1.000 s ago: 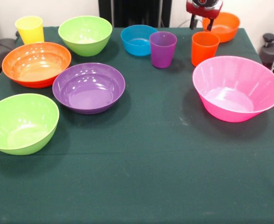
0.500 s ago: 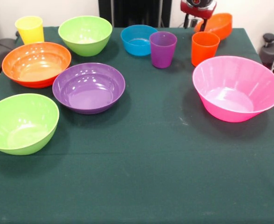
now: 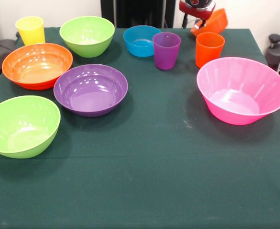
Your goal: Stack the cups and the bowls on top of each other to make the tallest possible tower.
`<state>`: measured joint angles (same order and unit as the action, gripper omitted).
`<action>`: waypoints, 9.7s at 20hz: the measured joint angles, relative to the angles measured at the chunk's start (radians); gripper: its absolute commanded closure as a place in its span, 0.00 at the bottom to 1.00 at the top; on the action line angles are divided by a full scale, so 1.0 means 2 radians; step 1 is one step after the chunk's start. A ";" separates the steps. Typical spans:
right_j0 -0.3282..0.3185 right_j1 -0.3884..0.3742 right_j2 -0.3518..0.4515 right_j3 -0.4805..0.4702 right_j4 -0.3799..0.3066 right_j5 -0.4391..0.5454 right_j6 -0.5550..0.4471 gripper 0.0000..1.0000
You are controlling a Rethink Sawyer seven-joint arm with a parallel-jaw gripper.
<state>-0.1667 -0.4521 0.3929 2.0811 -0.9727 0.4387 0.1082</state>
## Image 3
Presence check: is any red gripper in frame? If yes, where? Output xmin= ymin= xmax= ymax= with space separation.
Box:
xmin=179 ymin=0 xmax=216 ymax=29

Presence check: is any small orange plastic bowl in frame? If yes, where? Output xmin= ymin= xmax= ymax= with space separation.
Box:
xmin=190 ymin=8 xmax=228 ymax=37

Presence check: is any orange plastic cup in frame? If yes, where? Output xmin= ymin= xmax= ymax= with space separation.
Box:
xmin=195 ymin=32 xmax=226 ymax=69

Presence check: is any purple plastic cup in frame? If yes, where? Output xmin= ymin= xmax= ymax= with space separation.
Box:
xmin=153 ymin=32 xmax=181 ymax=71

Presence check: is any pink plastic bowl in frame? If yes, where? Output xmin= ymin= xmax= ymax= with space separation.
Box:
xmin=196 ymin=56 xmax=280 ymax=126

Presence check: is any blue plastic bowl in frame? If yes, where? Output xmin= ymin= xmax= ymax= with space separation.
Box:
xmin=123 ymin=25 xmax=163 ymax=58

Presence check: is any black stand with knob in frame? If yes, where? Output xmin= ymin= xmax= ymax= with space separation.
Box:
xmin=265 ymin=34 xmax=280 ymax=81

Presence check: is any lime green plastic bowl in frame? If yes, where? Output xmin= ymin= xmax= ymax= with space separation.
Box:
xmin=0 ymin=95 xmax=61 ymax=159
xmin=59 ymin=16 xmax=115 ymax=58

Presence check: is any purple plastic bowl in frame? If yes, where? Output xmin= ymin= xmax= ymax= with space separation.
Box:
xmin=53 ymin=63 xmax=129 ymax=117

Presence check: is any dark green tablecloth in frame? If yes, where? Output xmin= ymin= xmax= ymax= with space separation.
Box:
xmin=0 ymin=26 xmax=280 ymax=229

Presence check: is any yellow plastic cup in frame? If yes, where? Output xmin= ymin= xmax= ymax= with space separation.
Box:
xmin=15 ymin=16 xmax=46 ymax=46

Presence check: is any wide orange plastic bowl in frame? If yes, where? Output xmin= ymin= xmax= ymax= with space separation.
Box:
xmin=1 ymin=42 xmax=73 ymax=91

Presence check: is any black office chair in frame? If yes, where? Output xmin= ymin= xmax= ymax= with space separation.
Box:
xmin=0 ymin=18 xmax=19 ymax=77

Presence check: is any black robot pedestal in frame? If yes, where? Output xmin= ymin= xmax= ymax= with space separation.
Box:
xmin=101 ymin=0 xmax=176 ymax=29

